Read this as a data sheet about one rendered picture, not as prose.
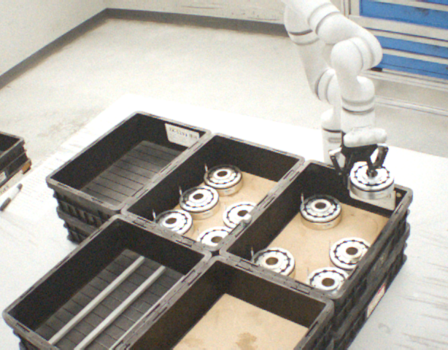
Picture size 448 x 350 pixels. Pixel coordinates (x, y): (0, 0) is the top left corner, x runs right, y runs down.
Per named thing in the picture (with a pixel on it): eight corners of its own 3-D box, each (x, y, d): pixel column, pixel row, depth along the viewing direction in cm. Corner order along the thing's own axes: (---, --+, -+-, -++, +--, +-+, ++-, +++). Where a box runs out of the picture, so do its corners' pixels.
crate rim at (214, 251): (215, 138, 179) (214, 130, 178) (309, 165, 163) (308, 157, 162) (119, 219, 155) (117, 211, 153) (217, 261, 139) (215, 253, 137)
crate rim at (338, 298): (309, 165, 163) (308, 157, 162) (415, 197, 147) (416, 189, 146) (217, 261, 139) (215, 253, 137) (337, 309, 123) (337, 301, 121)
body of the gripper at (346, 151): (372, 112, 135) (372, 147, 141) (335, 117, 135) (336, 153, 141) (381, 130, 129) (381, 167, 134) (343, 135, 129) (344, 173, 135)
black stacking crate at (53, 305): (128, 249, 160) (117, 214, 154) (221, 291, 144) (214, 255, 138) (17, 348, 136) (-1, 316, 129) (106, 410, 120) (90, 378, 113)
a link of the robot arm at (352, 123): (346, 149, 126) (345, 122, 123) (333, 120, 136) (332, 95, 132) (388, 142, 126) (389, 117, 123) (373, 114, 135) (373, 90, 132)
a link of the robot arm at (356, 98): (349, 121, 125) (381, 106, 128) (346, 52, 116) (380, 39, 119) (327, 107, 130) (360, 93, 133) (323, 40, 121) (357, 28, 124)
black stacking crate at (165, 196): (220, 165, 185) (214, 133, 178) (309, 195, 169) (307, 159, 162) (128, 248, 160) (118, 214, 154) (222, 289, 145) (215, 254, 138)
